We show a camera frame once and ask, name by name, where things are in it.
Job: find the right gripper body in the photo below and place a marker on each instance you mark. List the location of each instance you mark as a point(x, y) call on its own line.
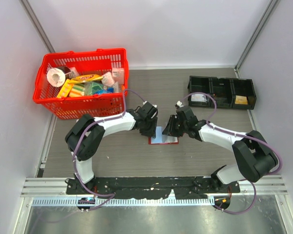
point(185, 126)

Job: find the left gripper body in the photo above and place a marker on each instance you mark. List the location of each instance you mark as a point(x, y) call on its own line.
point(149, 128)

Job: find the red leather card holder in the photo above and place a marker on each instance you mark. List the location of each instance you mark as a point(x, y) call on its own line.
point(162, 139)

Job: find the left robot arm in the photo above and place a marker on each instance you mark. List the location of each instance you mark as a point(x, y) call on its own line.
point(85, 137)

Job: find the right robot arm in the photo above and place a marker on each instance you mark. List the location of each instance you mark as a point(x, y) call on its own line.
point(253, 156)

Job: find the cards in left bin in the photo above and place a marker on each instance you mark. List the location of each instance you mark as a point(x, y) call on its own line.
point(198, 98)

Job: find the gold card in bin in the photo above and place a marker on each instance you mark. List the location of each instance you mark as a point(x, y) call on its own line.
point(241, 100)

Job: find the black three-compartment bin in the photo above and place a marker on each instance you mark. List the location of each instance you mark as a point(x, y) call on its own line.
point(223, 91)

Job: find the pink white box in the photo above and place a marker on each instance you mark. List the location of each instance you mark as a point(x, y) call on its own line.
point(118, 75)

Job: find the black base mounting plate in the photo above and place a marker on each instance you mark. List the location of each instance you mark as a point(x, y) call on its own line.
point(151, 188)

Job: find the green blue packet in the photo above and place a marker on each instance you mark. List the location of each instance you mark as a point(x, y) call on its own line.
point(92, 88)

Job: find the yellow chips bag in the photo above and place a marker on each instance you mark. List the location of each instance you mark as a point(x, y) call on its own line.
point(86, 78)

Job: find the yellow orange striped package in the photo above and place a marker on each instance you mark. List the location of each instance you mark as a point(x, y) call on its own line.
point(71, 89)

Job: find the red plastic shopping basket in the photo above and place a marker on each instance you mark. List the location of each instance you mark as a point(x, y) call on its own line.
point(98, 62)

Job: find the black tape roll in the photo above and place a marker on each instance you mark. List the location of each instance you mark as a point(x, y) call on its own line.
point(65, 70)

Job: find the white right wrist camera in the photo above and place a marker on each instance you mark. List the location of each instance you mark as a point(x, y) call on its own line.
point(178, 104)

